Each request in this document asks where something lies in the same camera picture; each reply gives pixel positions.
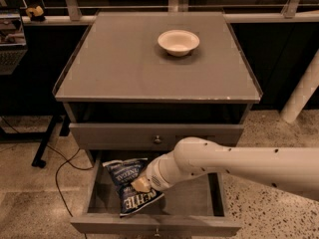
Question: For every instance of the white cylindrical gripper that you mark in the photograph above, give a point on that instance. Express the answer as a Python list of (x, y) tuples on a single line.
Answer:
[(154, 177)]

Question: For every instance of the blue chip bag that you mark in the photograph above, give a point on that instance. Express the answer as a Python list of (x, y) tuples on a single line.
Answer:
[(123, 173)]

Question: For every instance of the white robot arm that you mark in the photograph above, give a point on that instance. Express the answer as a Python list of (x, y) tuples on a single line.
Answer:
[(290, 169)]

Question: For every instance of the round metal top drawer knob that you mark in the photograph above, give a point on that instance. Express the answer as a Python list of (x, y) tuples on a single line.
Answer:
[(157, 140)]

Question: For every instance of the round metal drawer knob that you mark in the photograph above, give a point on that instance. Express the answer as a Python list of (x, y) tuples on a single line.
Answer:
[(157, 233), (157, 140)]

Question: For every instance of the round metal middle drawer knob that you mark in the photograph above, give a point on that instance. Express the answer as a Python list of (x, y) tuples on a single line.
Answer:
[(157, 233)]

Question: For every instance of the grey open middle drawer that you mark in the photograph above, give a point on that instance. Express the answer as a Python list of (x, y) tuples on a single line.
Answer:
[(192, 208)]

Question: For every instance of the grey top drawer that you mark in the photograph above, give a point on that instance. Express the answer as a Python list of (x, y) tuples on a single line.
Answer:
[(140, 136)]

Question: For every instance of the grey wooden drawer cabinet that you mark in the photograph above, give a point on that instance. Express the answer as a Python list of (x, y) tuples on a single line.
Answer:
[(122, 75)]

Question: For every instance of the white paper bowl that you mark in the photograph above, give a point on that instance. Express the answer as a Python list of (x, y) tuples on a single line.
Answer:
[(178, 43)]

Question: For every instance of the white metal railing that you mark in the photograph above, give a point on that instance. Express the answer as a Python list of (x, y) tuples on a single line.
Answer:
[(73, 4)]

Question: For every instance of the open laptop computer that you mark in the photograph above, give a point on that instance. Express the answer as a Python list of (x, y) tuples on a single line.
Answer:
[(13, 43)]

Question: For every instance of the yellow black small object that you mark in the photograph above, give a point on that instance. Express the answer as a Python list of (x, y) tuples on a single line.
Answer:
[(35, 13)]

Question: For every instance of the black desk leg frame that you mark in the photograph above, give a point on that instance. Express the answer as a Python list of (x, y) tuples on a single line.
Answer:
[(39, 136)]

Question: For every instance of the white diagonal post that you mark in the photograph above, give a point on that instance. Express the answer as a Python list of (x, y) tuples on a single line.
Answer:
[(304, 90)]

